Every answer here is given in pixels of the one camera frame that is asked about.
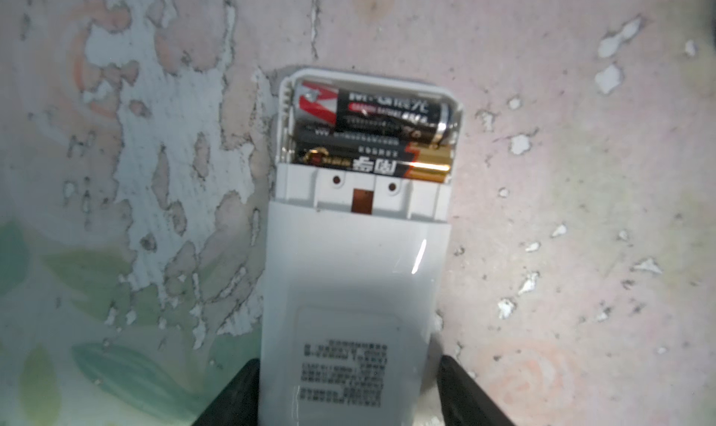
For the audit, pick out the white remote with display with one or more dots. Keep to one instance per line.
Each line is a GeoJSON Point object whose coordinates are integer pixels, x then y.
{"type": "Point", "coordinates": [354, 263]}

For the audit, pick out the gold black AA battery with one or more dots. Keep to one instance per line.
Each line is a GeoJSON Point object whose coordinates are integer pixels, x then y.
{"type": "Point", "coordinates": [372, 154]}

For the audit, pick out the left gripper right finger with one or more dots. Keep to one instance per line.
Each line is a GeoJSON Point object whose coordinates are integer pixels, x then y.
{"type": "Point", "coordinates": [463, 402]}

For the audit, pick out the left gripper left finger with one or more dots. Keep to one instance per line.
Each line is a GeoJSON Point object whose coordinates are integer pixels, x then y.
{"type": "Point", "coordinates": [237, 403]}

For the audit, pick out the red black AA battery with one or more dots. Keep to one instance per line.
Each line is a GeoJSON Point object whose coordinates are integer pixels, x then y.
{"type": "Point", "coordinates": [405, 116]}

